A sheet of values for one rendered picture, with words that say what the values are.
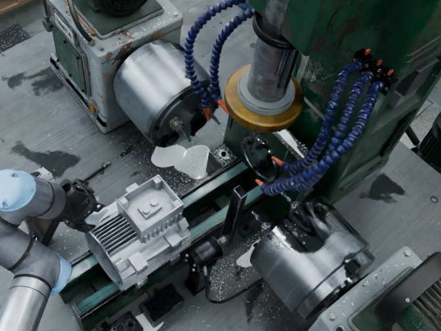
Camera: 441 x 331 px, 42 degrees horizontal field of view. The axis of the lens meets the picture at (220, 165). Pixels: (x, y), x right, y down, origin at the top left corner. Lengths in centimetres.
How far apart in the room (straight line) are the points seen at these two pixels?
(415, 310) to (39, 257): 72
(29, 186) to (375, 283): 76
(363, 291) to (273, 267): 21
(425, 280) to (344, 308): 22
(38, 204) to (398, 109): 93
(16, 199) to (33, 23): 235
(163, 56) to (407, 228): 90
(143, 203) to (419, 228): 90
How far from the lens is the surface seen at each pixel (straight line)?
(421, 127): 264
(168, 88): 153
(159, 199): 139
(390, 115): 155
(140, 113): 157
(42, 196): 113
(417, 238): 188
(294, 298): 138
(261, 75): 122
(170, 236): 139
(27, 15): 342
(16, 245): 116
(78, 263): 155
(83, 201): 125
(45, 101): 198
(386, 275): 137
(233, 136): 167
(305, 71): 150
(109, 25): 165
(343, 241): 136
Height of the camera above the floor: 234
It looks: 57 degrees down
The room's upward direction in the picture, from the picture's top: 12 degrees clockwise
